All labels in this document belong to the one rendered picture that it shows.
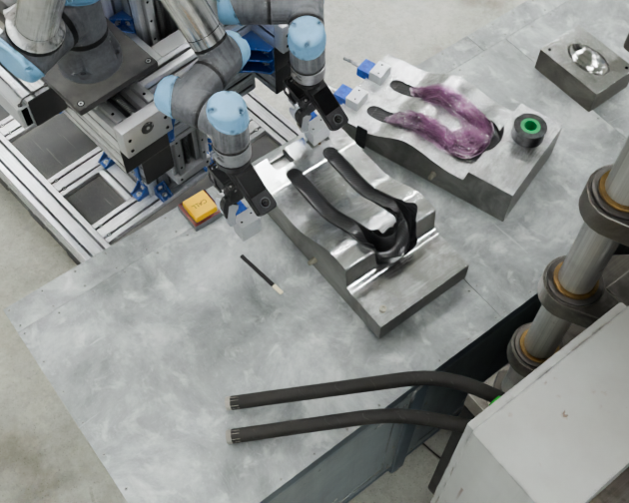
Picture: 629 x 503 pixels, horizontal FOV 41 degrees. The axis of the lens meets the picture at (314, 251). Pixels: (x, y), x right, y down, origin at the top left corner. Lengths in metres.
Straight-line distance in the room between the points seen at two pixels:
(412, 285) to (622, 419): 0.83
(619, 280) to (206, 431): 0.87
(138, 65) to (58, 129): 1.07
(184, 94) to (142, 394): 0.64
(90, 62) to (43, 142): 1.09
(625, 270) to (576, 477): 0.48
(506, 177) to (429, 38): 1.66
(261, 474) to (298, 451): 0.09
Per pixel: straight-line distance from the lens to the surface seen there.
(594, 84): 2.32
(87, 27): 1.93
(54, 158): 3.00
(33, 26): 1.76
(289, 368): 1.83
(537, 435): 1.11
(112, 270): 1.99
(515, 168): 2.03
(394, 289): 1.86
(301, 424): 1.73
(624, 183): 1.18
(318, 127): 1.99
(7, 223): 3.15
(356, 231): 1.87
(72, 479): 2.68
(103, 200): 2.85
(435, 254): 1.92
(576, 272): 1.37
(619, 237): 1.23
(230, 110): 1.57
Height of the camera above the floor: 2.48
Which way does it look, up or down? 59 degrees down
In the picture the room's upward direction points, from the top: 1 degrees clockwise
